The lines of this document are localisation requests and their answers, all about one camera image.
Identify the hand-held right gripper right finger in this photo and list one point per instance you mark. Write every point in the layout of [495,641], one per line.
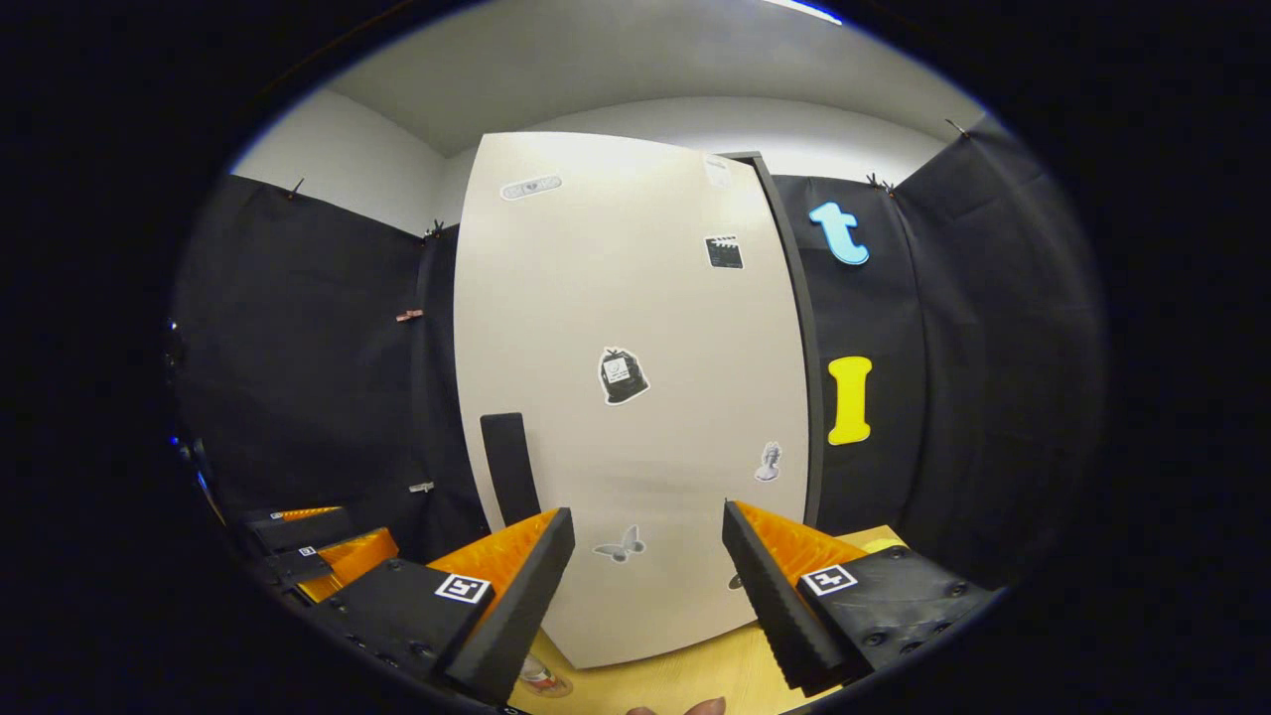
[765,606]

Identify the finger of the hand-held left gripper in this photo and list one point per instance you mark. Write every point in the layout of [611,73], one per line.
[298,531]
[293,566]

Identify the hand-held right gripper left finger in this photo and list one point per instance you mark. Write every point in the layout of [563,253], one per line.
[526,596]

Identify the clear plastic water bottle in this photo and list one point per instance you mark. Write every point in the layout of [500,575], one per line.
[541,673]

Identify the dark grey cabinet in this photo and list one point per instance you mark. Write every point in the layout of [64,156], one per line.
[814,377]

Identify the light cabinet door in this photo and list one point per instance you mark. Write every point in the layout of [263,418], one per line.
[645,298]

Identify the black backdrop cloth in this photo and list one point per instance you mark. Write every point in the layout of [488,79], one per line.
[993,348]

